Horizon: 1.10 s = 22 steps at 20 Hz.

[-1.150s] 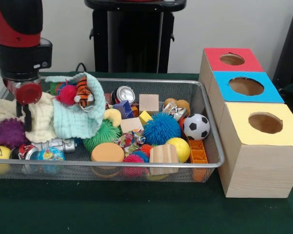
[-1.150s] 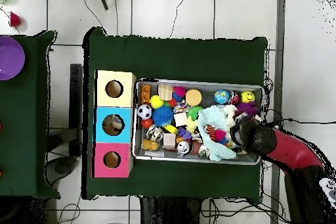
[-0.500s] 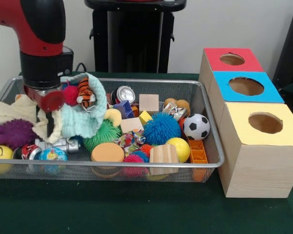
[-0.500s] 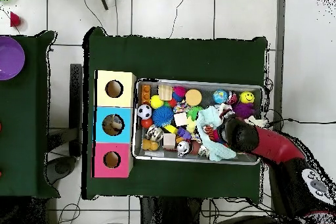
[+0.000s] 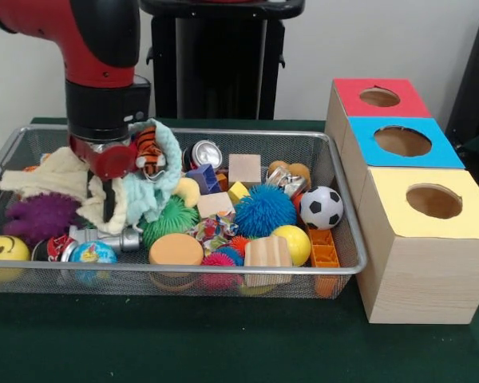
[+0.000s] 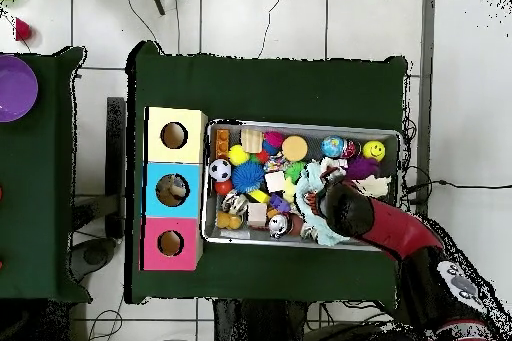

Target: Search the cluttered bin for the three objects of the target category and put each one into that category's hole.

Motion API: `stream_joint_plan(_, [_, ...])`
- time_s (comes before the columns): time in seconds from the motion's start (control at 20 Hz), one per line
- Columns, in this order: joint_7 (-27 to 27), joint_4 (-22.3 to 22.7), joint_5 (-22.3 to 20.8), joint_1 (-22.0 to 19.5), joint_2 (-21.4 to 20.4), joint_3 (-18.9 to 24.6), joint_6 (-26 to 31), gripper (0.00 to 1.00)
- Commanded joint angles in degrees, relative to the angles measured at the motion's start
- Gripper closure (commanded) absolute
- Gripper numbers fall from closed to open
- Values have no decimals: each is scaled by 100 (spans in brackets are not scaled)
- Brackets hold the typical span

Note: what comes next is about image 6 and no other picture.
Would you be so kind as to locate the mint green waffle cloth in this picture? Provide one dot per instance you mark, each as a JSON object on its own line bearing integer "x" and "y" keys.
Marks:
{"x": 306, "y": 185}

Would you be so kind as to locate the cream waffle cloth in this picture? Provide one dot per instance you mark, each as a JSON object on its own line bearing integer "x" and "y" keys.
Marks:
{"x": 376, "y": 186}

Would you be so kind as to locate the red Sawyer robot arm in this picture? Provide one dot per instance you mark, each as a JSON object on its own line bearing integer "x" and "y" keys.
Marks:
{"x": 400, "y": 229}

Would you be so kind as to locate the shallow clear mesh bin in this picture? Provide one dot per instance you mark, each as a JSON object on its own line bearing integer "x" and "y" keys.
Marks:
{"x": 316, "y": 133}

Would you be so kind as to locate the large blue spiky ball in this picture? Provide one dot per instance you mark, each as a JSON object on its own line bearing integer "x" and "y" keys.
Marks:
{"x": 248, "y": 177}

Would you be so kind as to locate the plain wooden cube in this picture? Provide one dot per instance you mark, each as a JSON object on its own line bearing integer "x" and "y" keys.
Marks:
{"x": 274, "y": 182}

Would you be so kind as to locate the yellow tennis ball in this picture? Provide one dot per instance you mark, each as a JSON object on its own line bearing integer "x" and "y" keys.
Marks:
{"x": 238, "y": 155}

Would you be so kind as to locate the small soccer ball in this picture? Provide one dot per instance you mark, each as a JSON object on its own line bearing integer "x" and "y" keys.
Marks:
{"x": 220, "y": 170}

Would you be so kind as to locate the blue globe ball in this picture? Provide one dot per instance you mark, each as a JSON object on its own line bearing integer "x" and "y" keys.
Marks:
{"x": 332, "y": 146}

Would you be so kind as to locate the dark green table cloth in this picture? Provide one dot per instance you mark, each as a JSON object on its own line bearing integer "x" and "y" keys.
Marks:
{"x": 260, "y": 89}
{"x": 40, "y": 217}

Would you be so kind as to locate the purple spiky toy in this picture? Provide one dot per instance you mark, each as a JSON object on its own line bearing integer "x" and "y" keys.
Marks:
{"x": 362, "y": 167}

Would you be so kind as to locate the yellow smiley ball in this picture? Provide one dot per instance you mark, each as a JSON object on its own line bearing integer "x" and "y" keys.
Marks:
{"x": 374, "y": 150}

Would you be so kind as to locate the purple bowl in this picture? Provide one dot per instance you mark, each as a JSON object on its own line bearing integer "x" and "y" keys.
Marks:
{"x": 14, "y": 89}

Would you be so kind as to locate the small red floor toy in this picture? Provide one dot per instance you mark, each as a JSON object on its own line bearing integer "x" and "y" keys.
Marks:
{"x": 22, "y": 31}

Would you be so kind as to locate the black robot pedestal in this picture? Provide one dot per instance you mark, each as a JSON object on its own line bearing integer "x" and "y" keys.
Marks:
{"x": 248, "y": 325}

